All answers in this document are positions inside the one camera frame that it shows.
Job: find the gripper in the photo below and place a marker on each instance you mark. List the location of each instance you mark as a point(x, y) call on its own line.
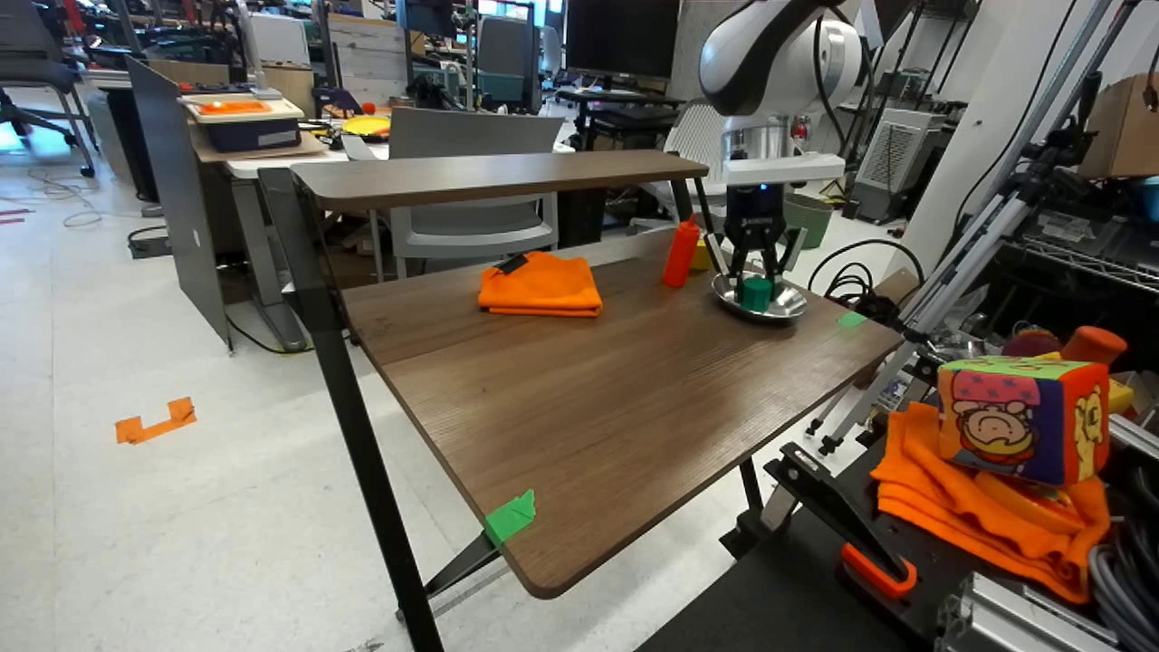
point(756, 208)

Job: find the green cylinder block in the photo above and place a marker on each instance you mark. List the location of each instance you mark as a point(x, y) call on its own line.
point(755, 294)

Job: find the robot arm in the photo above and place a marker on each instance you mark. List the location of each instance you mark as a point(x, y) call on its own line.
point(779, 54)

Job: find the silver metal plate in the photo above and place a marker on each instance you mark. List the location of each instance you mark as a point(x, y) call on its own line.
point(786, 306)

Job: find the yellow plate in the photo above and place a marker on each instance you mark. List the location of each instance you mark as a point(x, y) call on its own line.
point(367, 125)

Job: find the green bucket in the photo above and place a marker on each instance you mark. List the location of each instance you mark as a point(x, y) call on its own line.
point(809, 220)

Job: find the orange squeeze bottle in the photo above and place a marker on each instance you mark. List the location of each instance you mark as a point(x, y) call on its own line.
point(679, 258)

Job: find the green tape piece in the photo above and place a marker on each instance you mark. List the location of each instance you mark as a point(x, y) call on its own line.
point(851, 320)
point(509, 518)

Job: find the white mesh chair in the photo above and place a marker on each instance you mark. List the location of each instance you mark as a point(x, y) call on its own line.
point(697, 145)

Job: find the white air unit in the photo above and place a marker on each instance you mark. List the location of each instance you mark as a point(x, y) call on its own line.
point(896, 163)

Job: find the folded orange cloth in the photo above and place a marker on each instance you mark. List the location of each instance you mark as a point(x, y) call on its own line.
point(543, 288)

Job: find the black monitor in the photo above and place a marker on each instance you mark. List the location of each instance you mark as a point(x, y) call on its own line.
point(623, 38)

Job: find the black and orange clamp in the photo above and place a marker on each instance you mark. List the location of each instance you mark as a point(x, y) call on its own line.
point(851, 521)

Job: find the grey chair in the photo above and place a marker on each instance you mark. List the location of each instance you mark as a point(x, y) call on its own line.
point(471, 222)

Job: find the crumpled orange cloth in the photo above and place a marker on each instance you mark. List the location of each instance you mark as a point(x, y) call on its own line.
point(924, 493)

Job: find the colourful plush cube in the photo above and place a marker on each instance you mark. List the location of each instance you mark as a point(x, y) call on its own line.
point(1023, 421)

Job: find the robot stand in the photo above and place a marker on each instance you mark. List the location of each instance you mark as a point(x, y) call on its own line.
point(797, 598)

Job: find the orange plush toy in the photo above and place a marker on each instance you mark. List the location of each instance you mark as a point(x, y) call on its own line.
point(1091, 344)

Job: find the cardboard box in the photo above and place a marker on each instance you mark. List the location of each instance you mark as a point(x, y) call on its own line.
point(1123, 127)

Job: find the aluminium extrusion bar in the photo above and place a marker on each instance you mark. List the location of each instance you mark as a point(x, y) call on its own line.
point(1014, 620)

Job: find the box with orange lid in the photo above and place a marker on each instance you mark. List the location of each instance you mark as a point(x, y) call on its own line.
point(243, 122)

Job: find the dark partition panel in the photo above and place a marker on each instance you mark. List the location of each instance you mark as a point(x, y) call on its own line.
point(177, 199)

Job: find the orange floor tape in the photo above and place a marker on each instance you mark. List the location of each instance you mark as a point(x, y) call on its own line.
point(154, 424)

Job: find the black office chair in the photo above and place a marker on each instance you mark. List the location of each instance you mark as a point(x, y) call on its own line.
point(41, 63)

